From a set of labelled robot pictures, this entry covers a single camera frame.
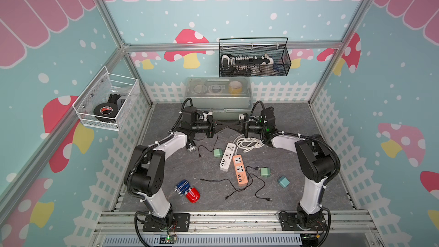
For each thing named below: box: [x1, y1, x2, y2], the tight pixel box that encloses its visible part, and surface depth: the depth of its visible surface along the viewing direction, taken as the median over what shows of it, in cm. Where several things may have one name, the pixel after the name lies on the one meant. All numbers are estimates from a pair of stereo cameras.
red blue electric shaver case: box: [174, 179, 201, 203], surface depth 82 cm
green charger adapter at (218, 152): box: [213, 148, 224, 158], surface depth 96 cm
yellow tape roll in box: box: [228, 80, 243, 95], surface depth 106 cm
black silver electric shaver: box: [185, 144, 198, 154], surface depth 98 cm
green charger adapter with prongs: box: [260, 166, 273, 178], surface depth 89 cm
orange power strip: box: [232, 154, 249, 187], surface depth 89 cm
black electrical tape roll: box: [93, 102, 119, 123], surface depth 70 cm
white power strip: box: [219, 142, 237, 172], surface depth 93 cm
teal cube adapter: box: [277, 175, 291, 189], surface depth 85 cm
